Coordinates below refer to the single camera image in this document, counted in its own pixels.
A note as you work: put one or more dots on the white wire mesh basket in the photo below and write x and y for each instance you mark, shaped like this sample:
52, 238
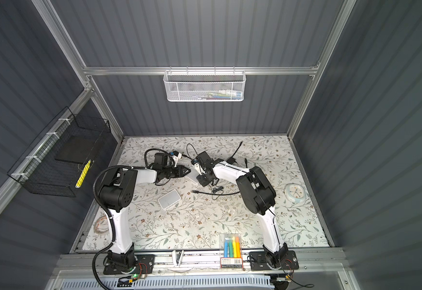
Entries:
204, 87

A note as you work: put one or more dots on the black pad in basket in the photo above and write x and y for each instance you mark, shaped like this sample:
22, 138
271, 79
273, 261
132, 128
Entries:
76, 150

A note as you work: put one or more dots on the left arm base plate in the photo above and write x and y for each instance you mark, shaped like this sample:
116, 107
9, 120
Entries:
116, 264

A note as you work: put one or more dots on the box of coloured markers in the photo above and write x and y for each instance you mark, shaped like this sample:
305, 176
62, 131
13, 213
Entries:
231, 251

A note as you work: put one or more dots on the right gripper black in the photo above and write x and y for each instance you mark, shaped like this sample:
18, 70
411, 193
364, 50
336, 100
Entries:
204, 183

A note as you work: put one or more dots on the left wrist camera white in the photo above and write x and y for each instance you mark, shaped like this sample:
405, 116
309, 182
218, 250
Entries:
176, 156

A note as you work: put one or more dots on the white round clock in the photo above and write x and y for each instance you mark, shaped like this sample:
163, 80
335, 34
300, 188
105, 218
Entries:
295, 193

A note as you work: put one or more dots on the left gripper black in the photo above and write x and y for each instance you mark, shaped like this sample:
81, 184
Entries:
180, 170

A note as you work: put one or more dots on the roll of clear tape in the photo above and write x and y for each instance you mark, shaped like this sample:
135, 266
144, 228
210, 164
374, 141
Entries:
101, 225

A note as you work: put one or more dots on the floral table mat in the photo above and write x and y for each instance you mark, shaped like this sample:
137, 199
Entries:
199, 219

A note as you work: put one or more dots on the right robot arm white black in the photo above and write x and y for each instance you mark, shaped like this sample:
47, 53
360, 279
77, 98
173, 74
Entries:
257, 194

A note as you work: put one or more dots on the white perforated cable tray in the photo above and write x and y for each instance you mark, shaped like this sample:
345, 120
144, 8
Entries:
189, 282

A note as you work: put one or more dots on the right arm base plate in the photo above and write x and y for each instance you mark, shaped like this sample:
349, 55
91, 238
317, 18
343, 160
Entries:
262, 261

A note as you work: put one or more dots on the black wire basket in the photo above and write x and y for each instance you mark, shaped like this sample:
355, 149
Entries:
60, 163

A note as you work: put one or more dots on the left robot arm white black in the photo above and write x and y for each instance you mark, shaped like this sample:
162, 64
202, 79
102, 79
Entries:
113, 191

